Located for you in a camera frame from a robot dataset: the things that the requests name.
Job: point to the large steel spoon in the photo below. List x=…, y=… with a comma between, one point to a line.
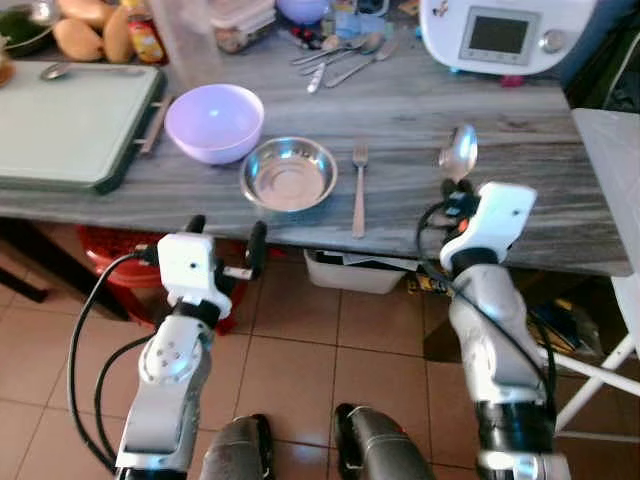
x=458, y=152

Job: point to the robot left leg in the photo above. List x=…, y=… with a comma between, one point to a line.
x=240, y=450

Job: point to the lilac plastic bowl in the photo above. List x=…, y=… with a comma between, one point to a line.
x=214, y=122

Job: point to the white plastic bin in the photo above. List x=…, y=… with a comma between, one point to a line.
x=350, y=272

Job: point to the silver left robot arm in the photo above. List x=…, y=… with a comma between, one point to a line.
x=168, y=372

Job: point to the blue and yellow bag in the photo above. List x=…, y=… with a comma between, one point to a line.
x=568, y=325

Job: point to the clear plastic pitcher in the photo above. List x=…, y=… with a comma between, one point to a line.
x=186, y=42

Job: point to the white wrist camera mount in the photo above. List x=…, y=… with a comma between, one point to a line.
x=494, y=218
x=187, y=268

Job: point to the jar with red label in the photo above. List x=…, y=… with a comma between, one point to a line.
x=146, y=38

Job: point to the robot leg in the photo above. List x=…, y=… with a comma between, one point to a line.
x=240, y=450
x=385, y=448

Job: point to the robot right leg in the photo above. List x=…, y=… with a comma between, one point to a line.
x=385, y=448

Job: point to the steel fork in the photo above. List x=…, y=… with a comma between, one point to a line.
x=359, y=190

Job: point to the clear plastic food container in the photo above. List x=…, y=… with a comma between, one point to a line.
x=243, y=24

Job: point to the purple round lid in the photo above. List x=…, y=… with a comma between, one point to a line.
x=302, y=10

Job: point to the white kitchen appliance with screen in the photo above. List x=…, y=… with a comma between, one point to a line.
x=505, y=35

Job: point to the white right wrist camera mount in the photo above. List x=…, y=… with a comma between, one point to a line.
x=494, y=218

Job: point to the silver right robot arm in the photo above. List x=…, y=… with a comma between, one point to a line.
x=493, y=345

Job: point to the pale green cutting board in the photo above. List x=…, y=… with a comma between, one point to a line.
x=72, y=125

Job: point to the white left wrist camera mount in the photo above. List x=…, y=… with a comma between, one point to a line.
x=187, y=268

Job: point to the stainless steel bowl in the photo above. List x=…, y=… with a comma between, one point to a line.
x=289, y=176

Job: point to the dark bowl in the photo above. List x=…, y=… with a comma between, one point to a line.
x=22, y=32

